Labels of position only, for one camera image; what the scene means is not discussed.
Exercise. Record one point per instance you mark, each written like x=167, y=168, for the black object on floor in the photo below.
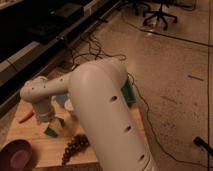
x=200, y=142

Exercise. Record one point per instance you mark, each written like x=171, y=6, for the blue cloth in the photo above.
x=60, y=99

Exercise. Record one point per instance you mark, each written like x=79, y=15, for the orange carrot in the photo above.
x=26, y=117

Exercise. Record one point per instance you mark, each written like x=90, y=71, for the blue sponge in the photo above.
x=59, y=130

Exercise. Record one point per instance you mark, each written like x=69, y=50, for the black office chair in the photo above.
x=160, y=15

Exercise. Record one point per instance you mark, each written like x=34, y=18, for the white paper cup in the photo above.
x=68, y=105

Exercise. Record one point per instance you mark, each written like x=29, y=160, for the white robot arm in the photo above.
x=95, y=90

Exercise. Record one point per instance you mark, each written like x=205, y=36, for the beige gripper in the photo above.
x=50, y=120

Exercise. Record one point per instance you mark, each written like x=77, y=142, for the bunch of dark grapes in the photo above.
x=78, y=143

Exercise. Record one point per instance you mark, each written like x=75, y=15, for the green plastic tray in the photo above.
x=128, y=93

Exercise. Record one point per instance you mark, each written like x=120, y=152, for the orange fruit on cup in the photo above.
x=29, y=82

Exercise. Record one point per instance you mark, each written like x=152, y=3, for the purple bowl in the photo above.
x=15, y=155

